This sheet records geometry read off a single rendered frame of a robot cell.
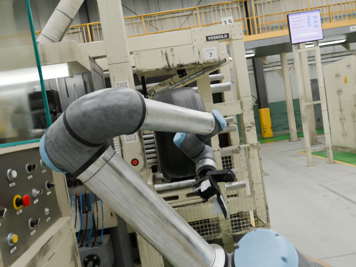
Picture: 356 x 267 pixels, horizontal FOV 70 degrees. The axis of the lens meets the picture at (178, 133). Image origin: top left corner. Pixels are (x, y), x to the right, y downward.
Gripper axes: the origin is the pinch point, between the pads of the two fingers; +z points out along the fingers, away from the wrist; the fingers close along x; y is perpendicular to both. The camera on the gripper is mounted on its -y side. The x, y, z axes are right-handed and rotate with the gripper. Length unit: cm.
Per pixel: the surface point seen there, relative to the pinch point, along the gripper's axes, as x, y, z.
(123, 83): 44, 26, -80
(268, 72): -356, -162, -1020
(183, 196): -23, 31, -47
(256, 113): -453, -31, -942
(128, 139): 18, 42, -67
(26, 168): 47, 54, -12
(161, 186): -12, 38, -51
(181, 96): 20, 1, -70
